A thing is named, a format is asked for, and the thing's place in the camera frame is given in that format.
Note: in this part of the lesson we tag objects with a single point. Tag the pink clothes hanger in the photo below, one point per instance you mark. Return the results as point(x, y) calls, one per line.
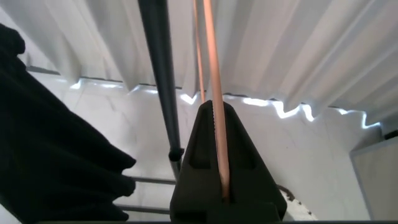
point(217, 93)

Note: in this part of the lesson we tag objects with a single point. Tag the white laundry basket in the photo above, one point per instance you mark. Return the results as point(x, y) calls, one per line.
point(298, 208)

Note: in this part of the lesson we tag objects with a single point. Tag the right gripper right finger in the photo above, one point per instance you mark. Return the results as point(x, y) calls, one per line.
point(255, 193)

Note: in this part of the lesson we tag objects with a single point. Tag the black clothes rack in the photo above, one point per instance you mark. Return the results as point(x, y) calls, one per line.
point(161, 62)

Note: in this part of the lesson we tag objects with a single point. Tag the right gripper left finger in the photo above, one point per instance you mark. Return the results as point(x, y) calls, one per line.
point(192, 193)

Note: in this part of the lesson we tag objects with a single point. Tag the black garment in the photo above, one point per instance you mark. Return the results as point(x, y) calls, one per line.
point(46, 140)

